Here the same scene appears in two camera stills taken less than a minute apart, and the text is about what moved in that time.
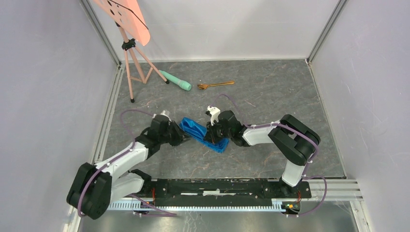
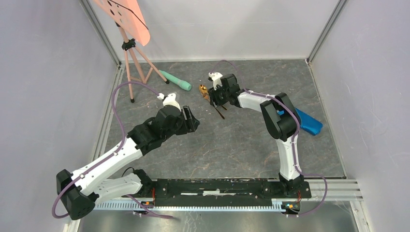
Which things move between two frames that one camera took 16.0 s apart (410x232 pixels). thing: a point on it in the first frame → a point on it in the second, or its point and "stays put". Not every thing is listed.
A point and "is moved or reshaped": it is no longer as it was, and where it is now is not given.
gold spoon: (204, 86) is moved or reshaped
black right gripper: (210, 135) → (215, 101)
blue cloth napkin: (198, 131) → (307, 123)
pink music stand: (128, 16) stays put
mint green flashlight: (181, 83) stays put
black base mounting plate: (220, 192) stays put
